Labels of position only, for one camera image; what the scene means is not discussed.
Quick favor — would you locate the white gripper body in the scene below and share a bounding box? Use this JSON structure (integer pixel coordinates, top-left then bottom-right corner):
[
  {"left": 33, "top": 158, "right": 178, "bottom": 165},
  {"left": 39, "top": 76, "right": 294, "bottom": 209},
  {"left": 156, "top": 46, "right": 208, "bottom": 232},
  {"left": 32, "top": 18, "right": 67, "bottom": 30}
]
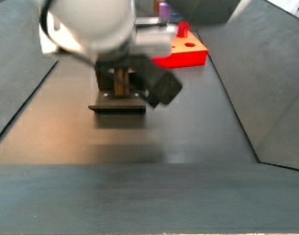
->
[{"left": 95, "top": 22, "right": 183, "bottom": 107}]

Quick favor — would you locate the brown three prong object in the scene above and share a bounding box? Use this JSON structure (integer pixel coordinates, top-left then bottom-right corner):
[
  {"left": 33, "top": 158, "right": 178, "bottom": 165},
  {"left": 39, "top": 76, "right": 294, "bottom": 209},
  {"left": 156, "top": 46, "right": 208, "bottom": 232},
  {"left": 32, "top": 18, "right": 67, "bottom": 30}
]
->
[{"left": 113, "top": 69, "right": 129, "bottom": 96}]

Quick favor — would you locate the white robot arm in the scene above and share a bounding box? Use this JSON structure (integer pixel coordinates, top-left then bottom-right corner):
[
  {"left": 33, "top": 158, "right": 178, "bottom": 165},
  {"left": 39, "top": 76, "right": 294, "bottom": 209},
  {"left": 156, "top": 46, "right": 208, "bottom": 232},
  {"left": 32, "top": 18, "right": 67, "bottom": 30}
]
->
[{"left": 39, "top": 0, "right": 183, "bottom": 106}]

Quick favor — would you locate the red peg board block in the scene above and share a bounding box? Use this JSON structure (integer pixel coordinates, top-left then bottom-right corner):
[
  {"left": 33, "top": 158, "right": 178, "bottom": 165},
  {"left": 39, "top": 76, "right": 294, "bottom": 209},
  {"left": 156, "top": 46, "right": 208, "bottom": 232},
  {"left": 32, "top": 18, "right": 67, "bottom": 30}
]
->
[{"left": 152, "top": 32, "right": 208, "bottom": 69}]

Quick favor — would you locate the black curved fixture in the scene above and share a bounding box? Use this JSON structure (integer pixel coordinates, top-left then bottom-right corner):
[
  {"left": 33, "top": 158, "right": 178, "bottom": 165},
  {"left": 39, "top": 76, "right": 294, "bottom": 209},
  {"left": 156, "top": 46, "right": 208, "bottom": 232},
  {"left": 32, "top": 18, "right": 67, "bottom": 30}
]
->
[{"left": 88, "top": 66, "right": 145, "bottom": 115}]

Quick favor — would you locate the red star peg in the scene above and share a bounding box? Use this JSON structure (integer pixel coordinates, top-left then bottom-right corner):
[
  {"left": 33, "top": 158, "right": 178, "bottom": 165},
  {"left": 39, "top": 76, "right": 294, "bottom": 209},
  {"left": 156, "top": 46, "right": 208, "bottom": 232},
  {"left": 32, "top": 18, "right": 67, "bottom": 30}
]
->
[{"left": 176, "top": 21, "right": 188, "bottom": 38}]

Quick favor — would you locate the blue rectangular peg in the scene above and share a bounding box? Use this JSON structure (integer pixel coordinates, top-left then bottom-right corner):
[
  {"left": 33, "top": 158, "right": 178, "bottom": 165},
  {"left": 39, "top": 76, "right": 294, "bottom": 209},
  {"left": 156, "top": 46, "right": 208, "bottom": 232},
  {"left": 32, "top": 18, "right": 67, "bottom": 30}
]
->
[{"left": 170, "top": 13, "right": 182, "bottom": 24}]

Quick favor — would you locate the purple cylinder peg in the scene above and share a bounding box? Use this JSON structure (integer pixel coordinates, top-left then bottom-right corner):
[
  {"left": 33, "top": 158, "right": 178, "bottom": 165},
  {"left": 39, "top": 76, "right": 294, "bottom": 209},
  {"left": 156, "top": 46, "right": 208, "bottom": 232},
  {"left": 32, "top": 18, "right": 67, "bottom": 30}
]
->
[{"left": 157, "top": 2, "right": 171, "bottom": 20}]

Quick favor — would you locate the dark brown cylinder peg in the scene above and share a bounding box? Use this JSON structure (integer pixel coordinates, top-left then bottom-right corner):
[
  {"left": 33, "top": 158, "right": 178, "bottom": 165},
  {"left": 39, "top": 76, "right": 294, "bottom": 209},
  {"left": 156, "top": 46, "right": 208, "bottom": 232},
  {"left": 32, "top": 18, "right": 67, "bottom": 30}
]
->
[{"left": 153, "top": 0, "right": 164, "bottom": 14}]

